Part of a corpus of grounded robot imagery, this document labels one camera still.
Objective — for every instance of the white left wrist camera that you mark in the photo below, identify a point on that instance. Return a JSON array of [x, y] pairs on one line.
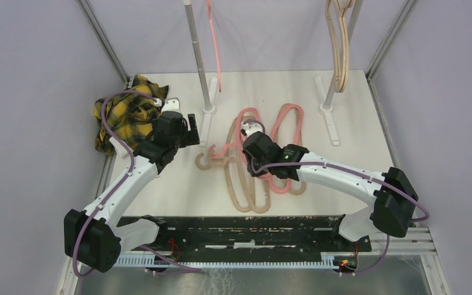
[[169, 104]]

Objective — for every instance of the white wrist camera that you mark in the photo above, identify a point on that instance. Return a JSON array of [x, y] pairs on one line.
[[169, 104], [249, 128]]

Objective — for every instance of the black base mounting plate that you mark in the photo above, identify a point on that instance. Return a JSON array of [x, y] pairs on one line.
[[264, 239]]

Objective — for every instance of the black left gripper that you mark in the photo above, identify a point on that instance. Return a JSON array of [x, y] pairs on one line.
[[187, 137]]

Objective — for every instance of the beige hanger bottom large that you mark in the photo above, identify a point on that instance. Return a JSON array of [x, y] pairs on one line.
[[259, 194]]

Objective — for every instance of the white rack foot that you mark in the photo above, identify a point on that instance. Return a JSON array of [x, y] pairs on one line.
[[208, 115], [325, 96]]

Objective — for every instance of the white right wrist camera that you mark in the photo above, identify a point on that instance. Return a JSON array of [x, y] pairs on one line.
[[249, 128]]

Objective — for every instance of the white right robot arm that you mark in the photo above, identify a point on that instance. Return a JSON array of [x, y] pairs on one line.
[[389, 197]]

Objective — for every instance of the grey rack pole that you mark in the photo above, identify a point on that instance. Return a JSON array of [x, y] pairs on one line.
[[341, 18], [208, 106]]

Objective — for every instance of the beige hanger right on table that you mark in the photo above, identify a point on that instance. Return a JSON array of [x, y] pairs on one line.
[[299, 114]]

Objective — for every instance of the right white rack foot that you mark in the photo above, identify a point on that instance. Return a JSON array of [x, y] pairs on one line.
[[325, 96]]

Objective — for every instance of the left grey rack pole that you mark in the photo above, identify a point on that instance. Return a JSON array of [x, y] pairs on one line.
[[208, 106]]

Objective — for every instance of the left white rack foot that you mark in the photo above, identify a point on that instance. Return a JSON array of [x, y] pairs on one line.
[[208, 115]]

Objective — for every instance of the beige hanger hung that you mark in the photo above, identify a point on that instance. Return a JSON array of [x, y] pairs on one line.
[[333, 44], [344, 49]]

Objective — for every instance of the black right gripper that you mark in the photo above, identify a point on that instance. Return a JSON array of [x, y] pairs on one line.
[[251, 169]]

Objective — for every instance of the right grey rack pole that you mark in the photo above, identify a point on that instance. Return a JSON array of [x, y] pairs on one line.
[[341, 18]]

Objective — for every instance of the beige hanger with left hook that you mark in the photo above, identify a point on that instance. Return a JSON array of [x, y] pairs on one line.
[[232, 193]]

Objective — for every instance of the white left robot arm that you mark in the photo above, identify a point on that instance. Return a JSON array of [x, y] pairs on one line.
[[93, 235]]

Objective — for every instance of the white slotted cable duct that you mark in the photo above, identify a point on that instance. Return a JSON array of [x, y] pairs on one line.
[[149, 260]]

